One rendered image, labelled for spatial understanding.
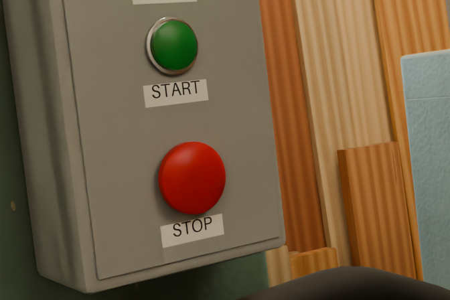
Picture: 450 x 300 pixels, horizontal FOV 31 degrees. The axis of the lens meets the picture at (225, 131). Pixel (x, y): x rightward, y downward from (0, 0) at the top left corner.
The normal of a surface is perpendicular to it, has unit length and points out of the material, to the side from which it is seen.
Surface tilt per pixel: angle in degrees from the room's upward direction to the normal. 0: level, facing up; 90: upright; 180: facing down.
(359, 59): 87
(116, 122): 90
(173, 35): 87
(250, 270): 90
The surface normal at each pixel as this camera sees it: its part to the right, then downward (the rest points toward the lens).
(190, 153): 0.47, -0.16
